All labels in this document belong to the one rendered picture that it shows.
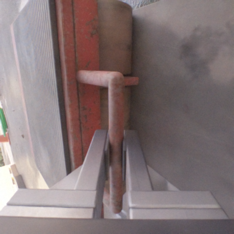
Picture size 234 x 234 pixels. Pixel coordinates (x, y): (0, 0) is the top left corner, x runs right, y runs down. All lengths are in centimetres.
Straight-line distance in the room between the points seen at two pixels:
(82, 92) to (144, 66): 11
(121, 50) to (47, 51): 9
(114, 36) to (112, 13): 2
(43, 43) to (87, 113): 8
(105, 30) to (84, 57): 6
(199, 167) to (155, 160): 7
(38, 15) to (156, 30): 14
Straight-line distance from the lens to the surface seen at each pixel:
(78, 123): 18
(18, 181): 322
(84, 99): 17
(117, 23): 22
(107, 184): 28
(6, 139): 417
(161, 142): 25
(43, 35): 19
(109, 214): 51
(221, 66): 20
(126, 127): 25
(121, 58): 22
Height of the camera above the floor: 20
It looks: 37 degrees down
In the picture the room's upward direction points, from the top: 104 degrees counter-clockwise
